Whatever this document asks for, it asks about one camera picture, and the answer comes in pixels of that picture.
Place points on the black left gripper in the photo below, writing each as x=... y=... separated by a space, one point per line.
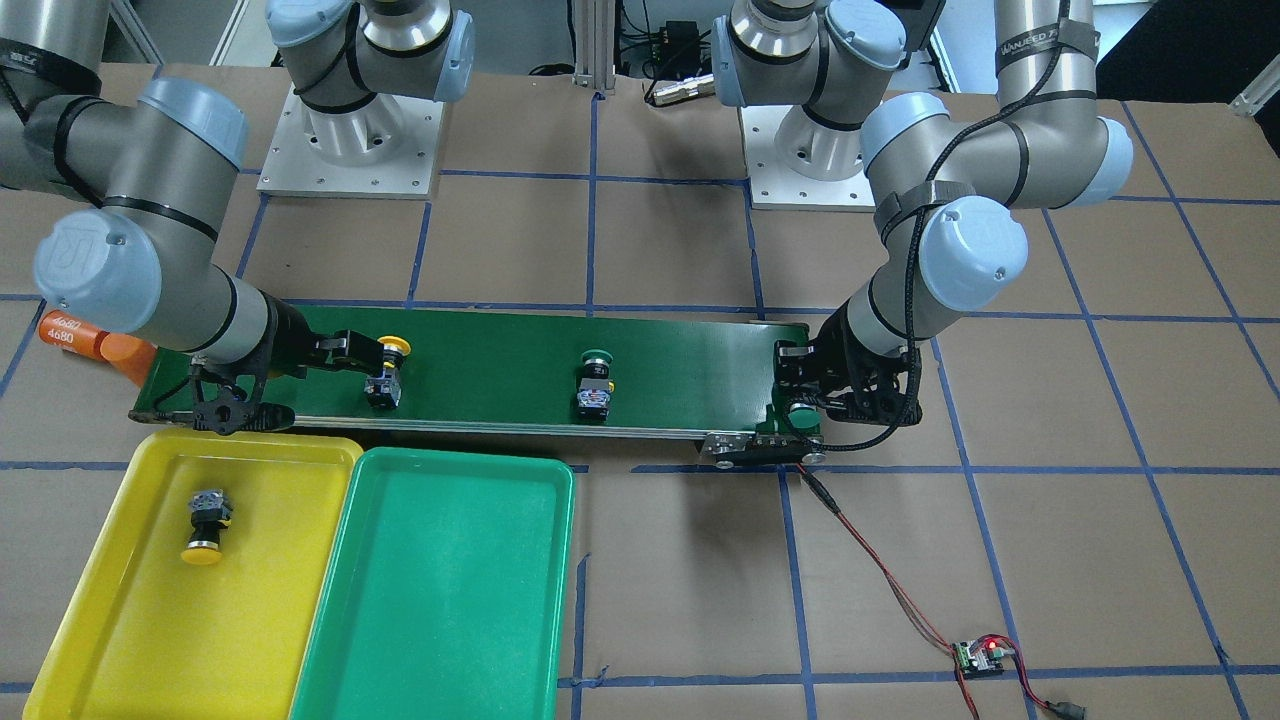
x=833 y=353

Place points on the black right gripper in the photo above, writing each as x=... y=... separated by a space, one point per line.
x=289 y=338

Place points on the green push button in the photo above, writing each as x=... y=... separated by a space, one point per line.
x=800 y=415
x=594 y=395

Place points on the yellow push button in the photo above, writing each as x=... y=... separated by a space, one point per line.
x=210 y=512
x=383 y=390

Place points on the plain orange cylinder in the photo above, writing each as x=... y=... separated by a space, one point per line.
x=130 y=355

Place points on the orange cylinder marked 4680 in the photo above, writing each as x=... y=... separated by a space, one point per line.
x=65 y=331

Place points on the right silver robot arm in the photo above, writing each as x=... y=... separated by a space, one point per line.
x=156 y=178

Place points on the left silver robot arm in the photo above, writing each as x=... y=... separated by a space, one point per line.
x=944 y=189

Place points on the green conveyor belt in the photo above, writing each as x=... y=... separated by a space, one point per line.
x=501 y=373

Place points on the green plastic tray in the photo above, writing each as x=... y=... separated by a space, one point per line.
x=444 y=595

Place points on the yellow plastic tray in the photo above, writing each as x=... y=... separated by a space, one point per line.
x=148 y=636

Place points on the small motor controller board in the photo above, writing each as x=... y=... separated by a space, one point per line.
x=985 y=656

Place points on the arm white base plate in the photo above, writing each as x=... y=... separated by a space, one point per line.
x=386 y=150
x=796 y=164

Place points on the aluminium frame post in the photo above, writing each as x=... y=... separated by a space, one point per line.
x=594 y=26

